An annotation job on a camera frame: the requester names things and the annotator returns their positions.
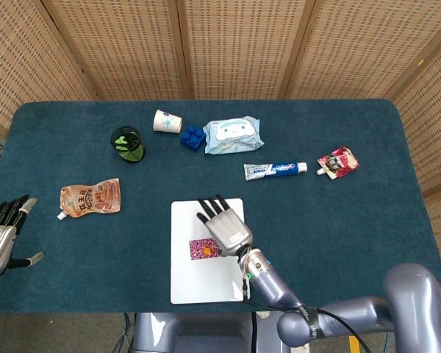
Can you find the teal table cloth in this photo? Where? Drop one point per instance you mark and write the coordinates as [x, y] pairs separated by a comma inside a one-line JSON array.
[[316, 220]]

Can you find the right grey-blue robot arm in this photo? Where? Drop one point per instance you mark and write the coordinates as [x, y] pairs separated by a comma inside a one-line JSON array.
[[353, 312]]

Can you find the red pink patterned card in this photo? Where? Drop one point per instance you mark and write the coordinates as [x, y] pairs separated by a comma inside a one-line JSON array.
[[196, 250]]

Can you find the grey robot torso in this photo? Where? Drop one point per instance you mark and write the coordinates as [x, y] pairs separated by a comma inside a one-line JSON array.
[[191, 334]]

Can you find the blue white toothpaste tube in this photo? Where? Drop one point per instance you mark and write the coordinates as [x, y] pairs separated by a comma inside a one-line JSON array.
[[275, 170]]

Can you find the red spout drink pouch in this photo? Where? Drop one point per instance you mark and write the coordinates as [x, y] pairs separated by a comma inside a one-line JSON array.
[[338, 163]]

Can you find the white paper cup blue flower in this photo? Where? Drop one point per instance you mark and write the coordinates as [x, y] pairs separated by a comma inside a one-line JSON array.
[[165, 121]]

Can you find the light blue wet wipes pack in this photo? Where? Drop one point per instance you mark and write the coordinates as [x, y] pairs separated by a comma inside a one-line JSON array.
[[233, 136]]

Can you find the blue building block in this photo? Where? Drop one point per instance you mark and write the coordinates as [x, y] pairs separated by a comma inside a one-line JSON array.
[[192, 139]]

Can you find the white rectangular board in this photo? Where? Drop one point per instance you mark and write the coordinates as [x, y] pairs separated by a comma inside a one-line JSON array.
[[191, 279]]

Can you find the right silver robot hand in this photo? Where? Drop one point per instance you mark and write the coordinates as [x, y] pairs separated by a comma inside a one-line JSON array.
[[228, 228]]

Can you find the black mesh pen holder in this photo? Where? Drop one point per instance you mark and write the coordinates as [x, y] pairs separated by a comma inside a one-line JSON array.
[[141, 150]]

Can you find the small orange oval object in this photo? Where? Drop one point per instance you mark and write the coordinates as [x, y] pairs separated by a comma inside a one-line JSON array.
[[207, 251]]

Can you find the woven bamboo folding screen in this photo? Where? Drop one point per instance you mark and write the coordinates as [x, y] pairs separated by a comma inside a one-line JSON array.
[[235, 44]]

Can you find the brown spout drink pouch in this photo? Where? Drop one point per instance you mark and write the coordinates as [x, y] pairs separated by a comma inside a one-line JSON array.
[[92, 198]]

